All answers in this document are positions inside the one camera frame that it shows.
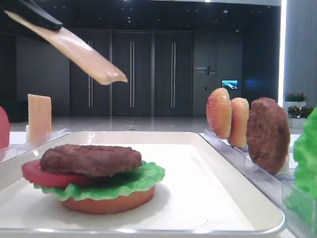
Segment bun top outer right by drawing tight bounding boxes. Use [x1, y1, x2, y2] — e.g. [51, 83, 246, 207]
[206, 88, 232, 139]

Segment bun top inner right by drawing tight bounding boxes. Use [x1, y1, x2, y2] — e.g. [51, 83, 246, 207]
[228, 98, 249, 147]

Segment tomato slice on tray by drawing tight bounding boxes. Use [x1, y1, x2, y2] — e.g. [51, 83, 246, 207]
[21, 159, 100, 187]

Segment red tomato slice on rack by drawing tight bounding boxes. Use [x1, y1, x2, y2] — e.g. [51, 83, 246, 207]
[0, 107, 10, 149]

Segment clear rack rail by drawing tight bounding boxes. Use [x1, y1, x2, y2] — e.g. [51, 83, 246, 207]
[204, 128, 317, 229]
[0, 128, 68, 163]

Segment bun bottom on tray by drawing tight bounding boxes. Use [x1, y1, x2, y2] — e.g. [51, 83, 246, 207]
[61, 185, 156, 215]

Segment orange cheese slice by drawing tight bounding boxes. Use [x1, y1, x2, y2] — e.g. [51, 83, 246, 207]
[28, 94, 52, 143]
[5, 11, 127, 85]

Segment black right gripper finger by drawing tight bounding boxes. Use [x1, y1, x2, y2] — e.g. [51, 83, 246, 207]
[3, 0, 63, 31]

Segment clear left rack rail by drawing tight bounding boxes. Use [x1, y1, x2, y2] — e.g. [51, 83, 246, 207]
[0, 128, 68, 163]

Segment lettuce leaf on tray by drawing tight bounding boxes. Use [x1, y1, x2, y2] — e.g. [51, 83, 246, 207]
[33, 161, 165, 201]

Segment meat patty on right rack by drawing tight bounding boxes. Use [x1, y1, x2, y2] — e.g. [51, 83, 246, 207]
[246, 97, 290, 175]

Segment white pusher block cheese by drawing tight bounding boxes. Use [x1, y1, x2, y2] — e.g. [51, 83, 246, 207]
[25, 125, 29, 143]

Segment potted red flower plants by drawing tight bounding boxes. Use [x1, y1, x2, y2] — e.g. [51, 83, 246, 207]
[283, 91, 313, 128]

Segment clear right rack rail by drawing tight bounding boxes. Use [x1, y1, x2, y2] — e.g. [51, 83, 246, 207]
[204, 128, 317, 229]

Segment meat patty on tray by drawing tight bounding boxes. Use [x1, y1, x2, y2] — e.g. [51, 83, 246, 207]
[40, 144, 142, 177]

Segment lettuce leaf on right rack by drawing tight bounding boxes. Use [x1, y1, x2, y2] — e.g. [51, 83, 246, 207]
[284, 109, 317, 230]

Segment dark double doors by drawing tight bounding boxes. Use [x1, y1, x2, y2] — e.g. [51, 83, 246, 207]
[70, 30, 193, 116]

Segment wall screen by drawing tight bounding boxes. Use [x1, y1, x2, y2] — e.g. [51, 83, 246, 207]
[221, 80, 238, 90]

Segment metal baking tray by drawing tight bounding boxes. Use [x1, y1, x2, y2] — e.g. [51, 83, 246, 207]
[0, 131, 285, 238]

